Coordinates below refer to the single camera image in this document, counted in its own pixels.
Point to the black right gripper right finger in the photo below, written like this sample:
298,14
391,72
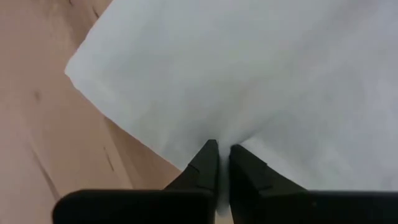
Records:
280,207

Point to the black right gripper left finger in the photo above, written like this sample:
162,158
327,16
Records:
140,207

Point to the white cloth napkin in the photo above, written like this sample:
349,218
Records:
248,77

